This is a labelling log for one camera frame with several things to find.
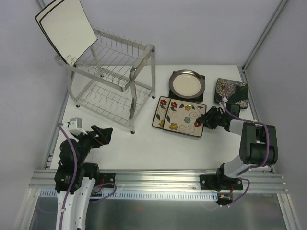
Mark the cream floral square plate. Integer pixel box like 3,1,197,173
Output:
152,96,171,129
163,99,207,138

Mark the white square plate black rim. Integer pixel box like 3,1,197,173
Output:
35,0,68,63

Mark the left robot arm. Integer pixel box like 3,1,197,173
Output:
54,119,113,230

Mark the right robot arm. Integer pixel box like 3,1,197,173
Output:
196,103,278,192

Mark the steel two-tier dish rack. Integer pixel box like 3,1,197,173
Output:
55,28,156,134

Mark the black square plate under round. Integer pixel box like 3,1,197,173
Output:
168,74,207,104

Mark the black dahlia square plate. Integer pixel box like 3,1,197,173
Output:
214,78,249,109

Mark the round cream plate brown rim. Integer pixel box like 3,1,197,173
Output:
168,69,206,99

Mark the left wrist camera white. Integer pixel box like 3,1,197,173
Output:
63,117,87,136

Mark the right aluminium frame post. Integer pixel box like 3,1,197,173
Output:
242,0,289,73

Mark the aluminium frame post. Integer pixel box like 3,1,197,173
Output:
242,0,289,73
35,0,46,10

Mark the slotted cable duct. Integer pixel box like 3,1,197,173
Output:
39,189,218,202

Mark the aluminium mounting rail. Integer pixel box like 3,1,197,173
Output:
28,169,287,192

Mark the left aluminium frame post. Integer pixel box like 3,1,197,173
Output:
35,0,46,10

